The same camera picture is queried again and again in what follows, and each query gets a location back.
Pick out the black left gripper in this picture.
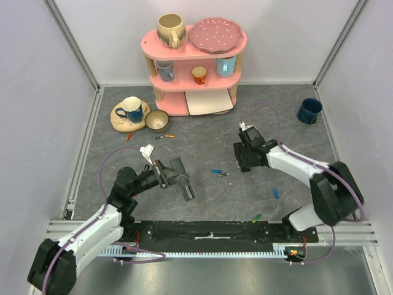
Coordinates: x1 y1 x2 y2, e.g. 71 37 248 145
129 159 189 196

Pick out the black remote control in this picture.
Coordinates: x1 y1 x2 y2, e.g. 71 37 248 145
170 157 195 202

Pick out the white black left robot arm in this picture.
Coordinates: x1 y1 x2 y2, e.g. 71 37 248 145
27 158 190 294

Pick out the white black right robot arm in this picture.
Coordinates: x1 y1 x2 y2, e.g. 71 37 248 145
233 122 364 242

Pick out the blue battery right side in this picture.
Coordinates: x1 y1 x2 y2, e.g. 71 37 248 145
273 188 279 199

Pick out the brown beige bowl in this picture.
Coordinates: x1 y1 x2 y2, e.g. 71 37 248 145
145 110 169 132

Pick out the red battery near coaster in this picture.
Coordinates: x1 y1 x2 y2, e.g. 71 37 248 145
125 133 133 141

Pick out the white flat board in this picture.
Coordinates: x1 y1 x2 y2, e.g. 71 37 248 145
185 89 233 116

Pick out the green yellow battery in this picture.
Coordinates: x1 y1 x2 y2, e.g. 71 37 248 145
252 214 262 223

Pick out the dark blue cup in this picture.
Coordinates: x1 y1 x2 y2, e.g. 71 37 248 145
297 98 323 125

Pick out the beige round coaster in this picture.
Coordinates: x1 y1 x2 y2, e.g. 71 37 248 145
110 101 151 133

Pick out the navy white mug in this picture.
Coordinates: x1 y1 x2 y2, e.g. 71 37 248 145
115 96 143 124

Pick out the light blue mug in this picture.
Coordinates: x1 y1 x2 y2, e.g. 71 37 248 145
216 56 236 78

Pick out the small orange cup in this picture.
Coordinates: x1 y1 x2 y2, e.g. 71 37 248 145
192 66 208 85

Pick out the pink three-tier shelf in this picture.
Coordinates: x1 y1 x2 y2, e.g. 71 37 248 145
141 29 247 116

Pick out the grey blue mug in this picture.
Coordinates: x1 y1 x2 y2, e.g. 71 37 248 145
155 60 174 82

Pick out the pink dotted plate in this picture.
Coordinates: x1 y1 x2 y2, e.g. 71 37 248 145
189 17 244 54

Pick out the beige ceramic mug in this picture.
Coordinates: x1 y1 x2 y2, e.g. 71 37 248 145
157 14 187 49

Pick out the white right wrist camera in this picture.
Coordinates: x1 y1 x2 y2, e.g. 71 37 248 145
239 121 256 132

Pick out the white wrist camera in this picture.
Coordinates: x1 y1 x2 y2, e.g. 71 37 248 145
139 144 155 165
239 121 256 132

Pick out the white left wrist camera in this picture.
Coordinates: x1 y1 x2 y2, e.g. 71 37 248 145
139 144 155 165

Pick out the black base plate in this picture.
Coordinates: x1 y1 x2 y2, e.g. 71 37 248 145
120 221 319 253

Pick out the white slotted cable duct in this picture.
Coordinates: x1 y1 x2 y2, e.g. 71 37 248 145
98 245 305 260

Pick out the aluminium frame rail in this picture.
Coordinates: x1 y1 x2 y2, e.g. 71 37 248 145
45 220 378 246

